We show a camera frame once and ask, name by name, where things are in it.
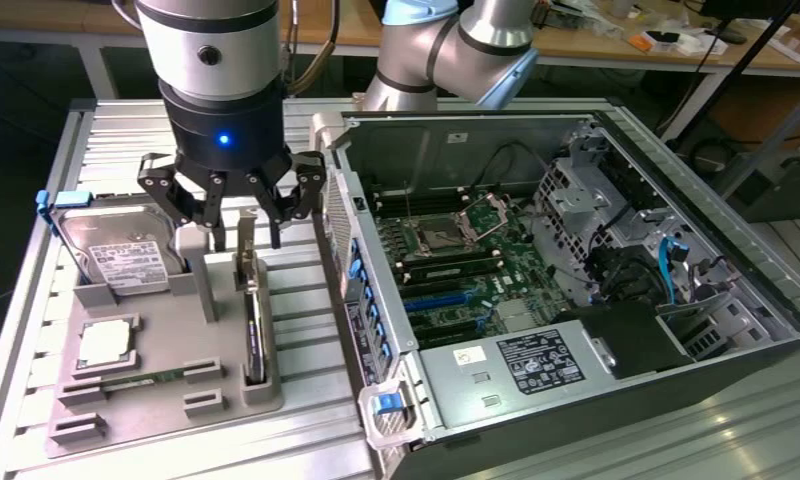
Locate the dark grey box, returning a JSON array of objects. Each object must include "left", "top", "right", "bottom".
[{"left": 730, "top": 152, "right": 800, "bottom": 224}]

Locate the black wire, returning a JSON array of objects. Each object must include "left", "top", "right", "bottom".
[{"left": 477, "top": 141, "right": 550, "bottom": 194}]

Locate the green RAM stick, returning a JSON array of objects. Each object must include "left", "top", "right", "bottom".
[{"left": 99, "top": 368, "right": 188, "bottom": 389}]

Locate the metal socket cover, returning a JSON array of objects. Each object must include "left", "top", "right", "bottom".
[{"left": 457, "top": 192, "right": 513, "bottom": 236}]

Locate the grey parts rack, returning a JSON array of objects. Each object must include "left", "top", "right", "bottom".
[{"left": 43, "top": 225, "right": 287, "bottom": 457}]

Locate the silver chipset heatsink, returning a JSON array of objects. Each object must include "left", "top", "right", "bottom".
[{"left": 495, "top": 301, "right": 546, "bottom": 332}]

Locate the black graphics card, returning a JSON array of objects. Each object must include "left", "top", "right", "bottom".
[{"left": 231, "top": 207, "right": 273, "bottom": 389}]

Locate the silver CPU chip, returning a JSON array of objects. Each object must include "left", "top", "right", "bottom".
[{"left": 78, "top": 319, "right": 139, "bottom": 369}]

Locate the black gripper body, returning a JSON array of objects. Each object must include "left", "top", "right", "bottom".
[{"left": 158, "top": 74, "right": 293, "bottom": 174}]

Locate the braided robot cable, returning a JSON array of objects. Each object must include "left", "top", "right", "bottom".
[{"left": 283, "top": 0, "right": 343, "bottom": 97}]

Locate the wooden desk white frame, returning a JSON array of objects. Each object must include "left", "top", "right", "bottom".
[
  {"left": 533, "top": 0, "right": 800, "bottom": 146},
  {"left": 0, "top": 0, "right": 383, "bottom": 100}
]

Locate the CPU socket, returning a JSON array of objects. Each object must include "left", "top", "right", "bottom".
[{"left": 410, "top": 214, "right": 473, "bottom": 256}]

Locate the hard disk in blue caddy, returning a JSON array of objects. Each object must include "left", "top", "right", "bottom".
[{"left": 36, "top": 188, "right": 192, "bottom": 296}]

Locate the black expansion slot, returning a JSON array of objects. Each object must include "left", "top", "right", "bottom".
[{"left": 413, "top": 319, "right": 482, "bottom": 346}]

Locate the metal disk bay cage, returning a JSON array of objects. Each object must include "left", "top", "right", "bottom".
[{"left": 531, "top": 127, "right": 649, "bottom": 271}]

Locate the black plastic cover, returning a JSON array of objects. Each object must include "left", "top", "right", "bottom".
[{"left": 550, "top": 301, "right": 697, "bottom": 381}]

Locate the blue wire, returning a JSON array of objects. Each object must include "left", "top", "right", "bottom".
[{"left": 654, "top": 233, "right": 694, "bottom": 307}]

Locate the green motherboard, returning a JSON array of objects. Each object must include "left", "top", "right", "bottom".
[{"left": 373, "top": 192, "right": 575, "bottom": 351}]

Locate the black stand pole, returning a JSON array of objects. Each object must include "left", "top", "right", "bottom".
[{"left": 654, "top": 0, "right": 800, "bottom": 135}]

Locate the grey power supply unit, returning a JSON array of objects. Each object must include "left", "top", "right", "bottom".
[{"left": 417, "top": 319, "right": 619, "bottom": 431}]

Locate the open PC case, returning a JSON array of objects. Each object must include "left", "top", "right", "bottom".
[{"left": 309, "top": 108, "right": 800, "bottom": 480}]

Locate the blue expansion slot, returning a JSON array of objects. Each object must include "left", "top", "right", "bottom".
[{"left": 405, "top": 292, "right": 474, "bottom": 312}]

